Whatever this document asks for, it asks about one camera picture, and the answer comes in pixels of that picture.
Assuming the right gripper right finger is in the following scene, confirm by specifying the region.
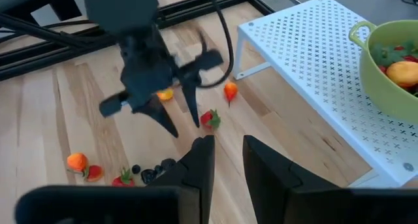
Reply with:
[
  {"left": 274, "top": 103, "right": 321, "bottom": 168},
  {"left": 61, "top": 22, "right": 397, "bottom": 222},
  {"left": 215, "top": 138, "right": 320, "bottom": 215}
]
[{"left": 242, "top": 135, "right": 342, "bottom": 224}]

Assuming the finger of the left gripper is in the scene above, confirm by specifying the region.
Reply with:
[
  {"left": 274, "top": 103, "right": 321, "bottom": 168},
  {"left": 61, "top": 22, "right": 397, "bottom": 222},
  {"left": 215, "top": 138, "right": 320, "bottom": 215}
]
[
  {"left": 133, "top": 95, "right": 180, "bottom": 139},
  {"left": 180, "top": 76, "right": 201, "bottom": 129}
]

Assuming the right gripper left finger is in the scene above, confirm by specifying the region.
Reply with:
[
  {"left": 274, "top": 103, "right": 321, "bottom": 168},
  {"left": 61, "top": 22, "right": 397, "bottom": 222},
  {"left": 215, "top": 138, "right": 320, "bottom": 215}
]
[{"left": 146, "top": 135, "right": 216, "bottom": 224}]

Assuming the small orange peach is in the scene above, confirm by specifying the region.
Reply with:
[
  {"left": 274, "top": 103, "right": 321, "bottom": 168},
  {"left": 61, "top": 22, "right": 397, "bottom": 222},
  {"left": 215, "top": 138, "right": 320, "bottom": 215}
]
[
  {"left": 385, "top": 60, "right": 418, "bottom": 89},
  {"left": 223, "top": 81, "right": 238, "bottom": 107},
  {"left": 156, "top": 88, "right": 174, "bottom": 103}
]

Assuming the red strawberry with leaves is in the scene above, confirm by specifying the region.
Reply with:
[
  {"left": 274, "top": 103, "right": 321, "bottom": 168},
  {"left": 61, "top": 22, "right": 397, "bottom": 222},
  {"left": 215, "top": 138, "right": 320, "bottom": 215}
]
[
  {"left": 370, "top": 40, "right": 417, "bottom": 74},
  {"left": 112, "top": 167, "right": 136, "bottom": 188},
  {"left": 199, "top": 108, "right": 222, "bottom": 131},
  {"left": 83, "top": 164, "right": 105, "bottom": 183}
]

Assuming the orange peach with stem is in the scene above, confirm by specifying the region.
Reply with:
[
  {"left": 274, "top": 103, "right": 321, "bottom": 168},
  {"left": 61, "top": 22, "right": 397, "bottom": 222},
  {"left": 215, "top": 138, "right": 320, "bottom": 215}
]
[{"left": 66, "top": 152, "right": 89, "bottom": 173}]

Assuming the green plastic colander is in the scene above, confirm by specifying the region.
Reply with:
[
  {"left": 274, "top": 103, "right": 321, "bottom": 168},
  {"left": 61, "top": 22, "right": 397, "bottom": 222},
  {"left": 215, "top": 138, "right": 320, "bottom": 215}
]
[{"left": 348, "top": 20, "right": 418, "bottom": 123}]

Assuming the white perforated metal shelf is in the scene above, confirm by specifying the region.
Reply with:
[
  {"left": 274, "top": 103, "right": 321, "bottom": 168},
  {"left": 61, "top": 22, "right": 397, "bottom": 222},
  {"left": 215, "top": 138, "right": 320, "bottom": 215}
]
[{"left": 233, "top": 0, "right": 418, "bottom": 189}]

